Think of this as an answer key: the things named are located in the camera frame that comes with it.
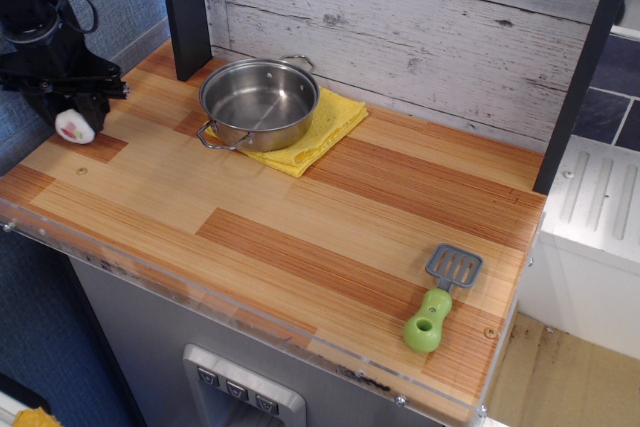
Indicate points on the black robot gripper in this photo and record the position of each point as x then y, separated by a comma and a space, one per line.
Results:
53, 69

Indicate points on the plush sushi roll toy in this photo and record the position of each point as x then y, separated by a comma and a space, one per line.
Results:
72, 127

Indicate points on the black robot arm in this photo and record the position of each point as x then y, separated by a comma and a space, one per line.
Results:
20, 16

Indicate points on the clear acrylic counter edge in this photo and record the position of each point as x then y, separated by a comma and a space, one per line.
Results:
315, 331

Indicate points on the stainless steel pot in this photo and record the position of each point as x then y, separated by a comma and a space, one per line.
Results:
259, 105

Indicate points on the yellow folded cloth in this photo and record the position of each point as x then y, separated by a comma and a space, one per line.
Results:
334, 117

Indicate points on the yellow object bottom left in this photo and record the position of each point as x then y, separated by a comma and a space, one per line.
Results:
35, 418

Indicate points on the silver dispenser panel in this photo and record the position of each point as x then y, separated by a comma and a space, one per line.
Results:
228, 394

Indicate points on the green grey toy spatula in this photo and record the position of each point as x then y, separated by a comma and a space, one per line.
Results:
452, 267

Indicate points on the white toy sink unit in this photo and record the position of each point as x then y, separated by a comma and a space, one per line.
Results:
583, 275

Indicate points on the dark grey left post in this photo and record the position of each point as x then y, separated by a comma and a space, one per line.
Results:
189, 36

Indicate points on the dark grey post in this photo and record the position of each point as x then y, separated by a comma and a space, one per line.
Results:
189, 36
592, 50

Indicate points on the dark grey right post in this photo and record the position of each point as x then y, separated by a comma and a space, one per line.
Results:
592, 50

